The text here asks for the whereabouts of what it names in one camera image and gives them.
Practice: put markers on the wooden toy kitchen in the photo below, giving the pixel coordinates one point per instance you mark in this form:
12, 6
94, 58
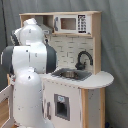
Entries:
87, 97

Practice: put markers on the black toy faucet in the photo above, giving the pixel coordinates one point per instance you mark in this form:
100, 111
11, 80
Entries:
81, 63

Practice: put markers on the grey cabinet door handle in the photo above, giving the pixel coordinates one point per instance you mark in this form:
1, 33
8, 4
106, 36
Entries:
48, 111

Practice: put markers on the white toy microwave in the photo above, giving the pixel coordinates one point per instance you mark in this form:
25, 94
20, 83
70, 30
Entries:
74, 24

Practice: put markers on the grey toy sink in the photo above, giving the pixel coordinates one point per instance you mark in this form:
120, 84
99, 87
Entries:
72, 74

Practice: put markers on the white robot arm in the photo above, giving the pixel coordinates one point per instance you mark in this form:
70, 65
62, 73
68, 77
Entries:
26, 60

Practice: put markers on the grey range hood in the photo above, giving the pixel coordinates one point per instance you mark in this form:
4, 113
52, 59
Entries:
46, 29

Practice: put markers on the grey ice dispenser panel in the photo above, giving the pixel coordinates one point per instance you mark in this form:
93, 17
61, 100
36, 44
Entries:
62, 107

